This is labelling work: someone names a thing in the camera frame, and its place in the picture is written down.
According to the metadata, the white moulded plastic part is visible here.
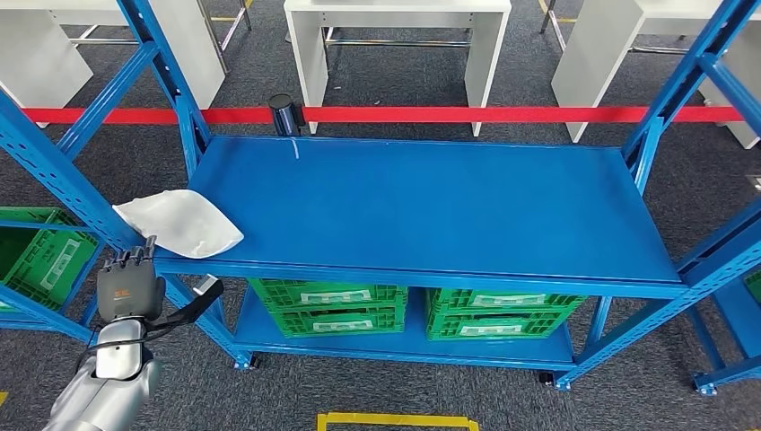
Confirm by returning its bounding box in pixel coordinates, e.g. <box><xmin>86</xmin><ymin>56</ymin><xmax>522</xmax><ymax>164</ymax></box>
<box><xmin>112</xmin><ymin>189</ymin><xmax>246</xmax><ymax>260</ymax></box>

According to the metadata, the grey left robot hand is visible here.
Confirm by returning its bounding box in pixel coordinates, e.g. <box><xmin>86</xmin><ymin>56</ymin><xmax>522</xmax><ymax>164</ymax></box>
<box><xmin>96</xmin><ymin>235</ymin><xmax>166</xmax><ymax>324</ymax></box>

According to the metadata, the large blue metal shelf rack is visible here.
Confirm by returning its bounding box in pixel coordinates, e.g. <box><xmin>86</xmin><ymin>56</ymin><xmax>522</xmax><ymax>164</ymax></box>
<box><xmin>0</xmin><ymin>0</ymin><xmax>761</xmax><ymax>392</ymax></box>

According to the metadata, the red barrier belt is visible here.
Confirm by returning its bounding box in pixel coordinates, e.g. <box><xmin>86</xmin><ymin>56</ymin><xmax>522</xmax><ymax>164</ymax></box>
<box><xmin>22</xmin><ymin>105</ymin><xmax>744</xmax><ymax>126</ymax></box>

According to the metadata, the black stanchion post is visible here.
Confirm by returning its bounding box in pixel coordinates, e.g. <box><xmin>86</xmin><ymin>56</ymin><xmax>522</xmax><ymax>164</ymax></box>
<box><xmin>267</xmin><ymin>92</ymin><xmax>307</xmax><ymax>138</ymax></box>

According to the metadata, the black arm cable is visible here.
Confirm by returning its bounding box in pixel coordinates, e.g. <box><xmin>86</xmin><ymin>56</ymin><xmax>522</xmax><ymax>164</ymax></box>
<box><xmin>74</xmin><ymin>329</ymin><xmax>175</xmax><ymax>374</ymax></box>

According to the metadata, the white table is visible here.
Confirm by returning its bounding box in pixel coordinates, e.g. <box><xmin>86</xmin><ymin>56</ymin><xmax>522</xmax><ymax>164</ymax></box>
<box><xmin>0</xmin><ymin>0</ymin><xmax>227</xmax><ymax>129</ymax></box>
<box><xmin>551</xmin><ymin>0</ymin><xmax>761</xmax><ymax>150</ymax></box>
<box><xmin>283</xmin><ymin>0</ymin><xmax>512</xmax><ymax>138</ymax></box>

